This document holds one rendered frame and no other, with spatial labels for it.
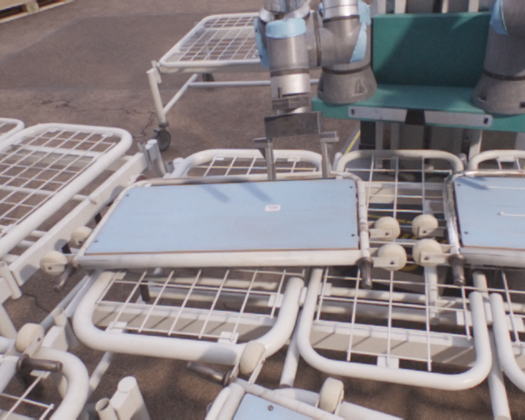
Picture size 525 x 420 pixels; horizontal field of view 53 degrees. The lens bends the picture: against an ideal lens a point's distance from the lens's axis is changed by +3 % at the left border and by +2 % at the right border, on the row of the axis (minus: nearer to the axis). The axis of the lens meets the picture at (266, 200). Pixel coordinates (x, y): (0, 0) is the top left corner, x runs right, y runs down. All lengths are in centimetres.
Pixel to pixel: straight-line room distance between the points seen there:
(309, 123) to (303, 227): 28
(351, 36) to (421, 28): 43
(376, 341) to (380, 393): 47
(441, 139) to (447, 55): 34
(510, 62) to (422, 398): 95
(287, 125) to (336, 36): 26
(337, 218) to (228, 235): 28
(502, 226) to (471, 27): 62
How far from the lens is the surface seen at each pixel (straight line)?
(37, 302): 228
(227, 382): 99
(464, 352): 123
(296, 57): 119
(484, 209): 140
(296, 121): 120
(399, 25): 172
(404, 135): 195
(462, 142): 187
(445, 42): 171
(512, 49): 154
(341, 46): 132
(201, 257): 128
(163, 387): 178
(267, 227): 134
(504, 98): 157
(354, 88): 165
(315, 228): 132
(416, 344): 122
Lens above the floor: 136
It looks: 34 degrees down
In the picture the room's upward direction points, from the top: 8 degrees counter-clockwise
